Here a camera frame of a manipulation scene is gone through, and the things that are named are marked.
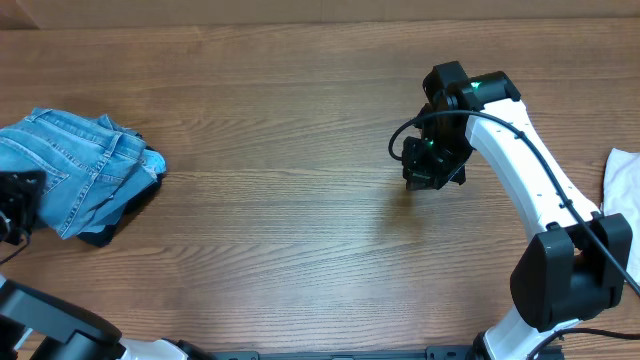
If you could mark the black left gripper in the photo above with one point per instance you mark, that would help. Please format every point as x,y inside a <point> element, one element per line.
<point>24,198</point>

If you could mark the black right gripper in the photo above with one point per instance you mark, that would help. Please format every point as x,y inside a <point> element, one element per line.
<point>425,170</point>

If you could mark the blue denim jeans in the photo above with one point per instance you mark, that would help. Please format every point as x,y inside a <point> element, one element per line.
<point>93,166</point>

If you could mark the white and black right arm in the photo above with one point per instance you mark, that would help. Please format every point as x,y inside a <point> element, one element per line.
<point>575,264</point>

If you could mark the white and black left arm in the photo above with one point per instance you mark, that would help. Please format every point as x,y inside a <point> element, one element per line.
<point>70,332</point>

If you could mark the black folded garment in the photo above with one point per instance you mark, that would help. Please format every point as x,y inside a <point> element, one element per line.
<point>134,206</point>

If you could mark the light blue printed t-shirt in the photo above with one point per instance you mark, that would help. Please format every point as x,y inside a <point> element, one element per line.
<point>154,162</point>

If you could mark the beige folded cloth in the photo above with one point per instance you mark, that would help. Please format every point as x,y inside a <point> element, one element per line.
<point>621,195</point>

